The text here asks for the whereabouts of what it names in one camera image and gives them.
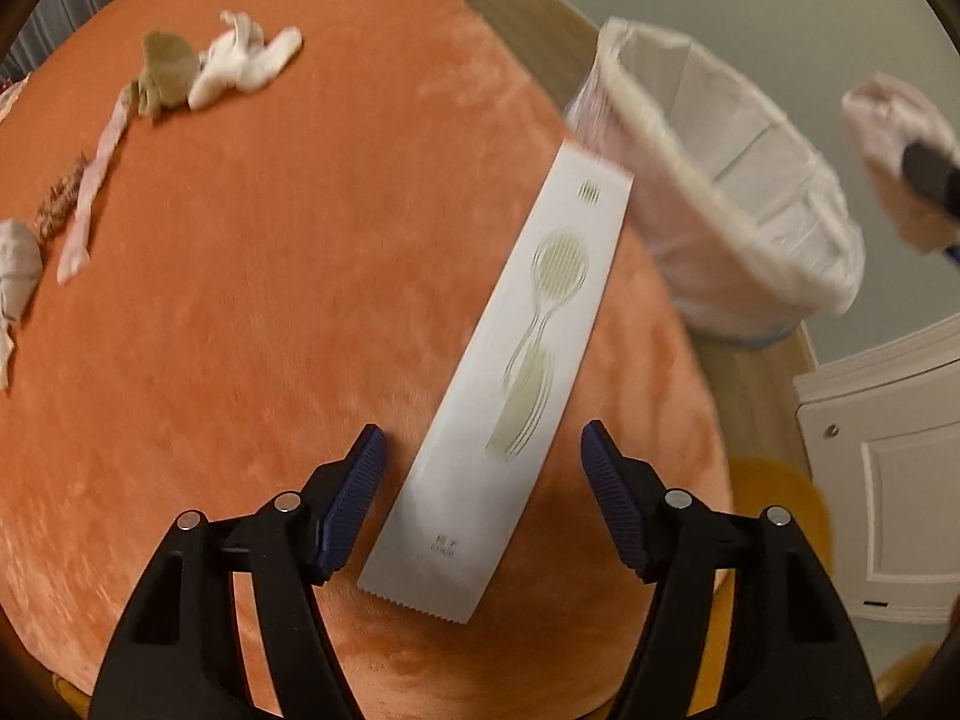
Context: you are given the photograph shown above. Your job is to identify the white tissue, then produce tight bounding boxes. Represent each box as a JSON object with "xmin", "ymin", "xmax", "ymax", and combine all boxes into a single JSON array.
[
  {"xmin": 0, "ymin": 220, "xmax": 43, "ymax": 388},
  {"xmin": 839, "ymin": 71, "xmax": 960, "ymax": 257}
]

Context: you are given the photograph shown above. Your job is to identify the white cutlery paper wrapper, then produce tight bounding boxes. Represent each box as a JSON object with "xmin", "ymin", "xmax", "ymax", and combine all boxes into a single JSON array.
[{"xmin": 358, "ymin": 142, "xmax": 633, "ymax": 624}]

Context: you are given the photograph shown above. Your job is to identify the pink paper strip wrapper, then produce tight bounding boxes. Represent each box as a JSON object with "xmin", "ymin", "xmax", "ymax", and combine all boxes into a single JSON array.
[{"xmin": 55, "ymin": 82, "xmax": 139, "ymax": 284}]

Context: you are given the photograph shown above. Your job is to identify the beige dotted scrunchie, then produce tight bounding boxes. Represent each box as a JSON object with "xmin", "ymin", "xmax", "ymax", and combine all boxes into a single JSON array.
[{"xmin": 32, "ymin": 153, "xmax": 88, "ymax": 245}]

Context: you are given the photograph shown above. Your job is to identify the olive beige sock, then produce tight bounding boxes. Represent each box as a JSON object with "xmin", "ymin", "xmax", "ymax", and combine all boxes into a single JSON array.
[{"xmin": 137, "ymin": 31, "xmax": 200, "ymax": 117}]

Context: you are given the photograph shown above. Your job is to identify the white glove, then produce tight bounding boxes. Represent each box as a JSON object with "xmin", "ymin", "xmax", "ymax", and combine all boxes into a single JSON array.
[{"xmin": 187, "ymin": 10, "xmax": 304, "ymax": 110}]

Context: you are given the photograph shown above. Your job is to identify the white lined trash bin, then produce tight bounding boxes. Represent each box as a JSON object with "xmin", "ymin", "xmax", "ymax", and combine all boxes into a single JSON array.
[{"xmin": 566, "ymin": 18, "xmax": 866, "ymax": 346}]

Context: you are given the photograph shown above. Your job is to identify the white cabinet door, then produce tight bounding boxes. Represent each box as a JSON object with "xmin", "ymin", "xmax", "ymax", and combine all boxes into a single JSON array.
[{"xmin": 794, "ymin": 316, "xmax": 958, "ymax": 624}]

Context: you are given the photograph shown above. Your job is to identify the orange bed blanket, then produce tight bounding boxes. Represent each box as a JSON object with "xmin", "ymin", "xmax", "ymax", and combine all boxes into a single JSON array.
[{"xmin": 2, "ymin": 0, "xmax": 731, "ymax": 718}]

